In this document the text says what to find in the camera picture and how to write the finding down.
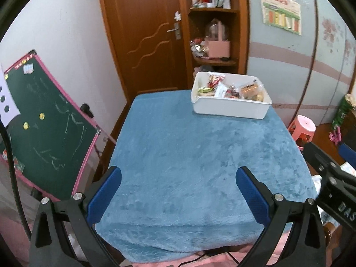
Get black cable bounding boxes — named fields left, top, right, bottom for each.
left=0, top=119, right=32, bottom=239

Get white plastic storage bin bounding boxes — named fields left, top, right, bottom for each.
left=191, top=72, right=272, bottom=119

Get blue plush table cloth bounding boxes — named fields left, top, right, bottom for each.
left=95, top=90, right=317, bottom=263

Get pink plastic stool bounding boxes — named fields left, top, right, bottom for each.
left=288, top=115, right=316, bottom=151

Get wooden corner shelf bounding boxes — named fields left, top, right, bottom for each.
left=179, top=0, right=250, bottom=75

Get red white snack packet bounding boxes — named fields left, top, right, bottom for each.
left=207, top=73, right=226, bottom=89

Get colourful wall poster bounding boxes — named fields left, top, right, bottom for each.
left=261, top=0, right=302, bottom=36

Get green chalkboard pink frame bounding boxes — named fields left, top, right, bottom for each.
left=4, top=51, right=99, bottom=200

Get clear bag fried balls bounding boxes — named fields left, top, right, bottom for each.
left=240, top=80, right=264, bottom=102

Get silver door handle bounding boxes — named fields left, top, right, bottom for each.
left=166, top=22, right=182, bottom=40

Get orange white snack bar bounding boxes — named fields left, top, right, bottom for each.
left=214, top=82, right=229, bottom=98

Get bottles on top shelf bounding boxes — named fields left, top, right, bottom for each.
left=191, top=0, right=232, bottom=10

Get green flower wrap bag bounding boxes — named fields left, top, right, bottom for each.
left=331, top=93, right=355, bottom=130

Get pink handled basket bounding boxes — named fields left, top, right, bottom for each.
left=206, top=19, right=231, bottom=59

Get brown wooden door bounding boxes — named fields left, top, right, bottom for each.
left=101, top=0, right=188, bottom=101

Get clear nut snack packet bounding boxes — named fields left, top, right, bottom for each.
left=225, top=86, right=241, bottom=99

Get green small snack packet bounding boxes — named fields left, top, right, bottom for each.
left=197, top=87, right=214, bottom=95

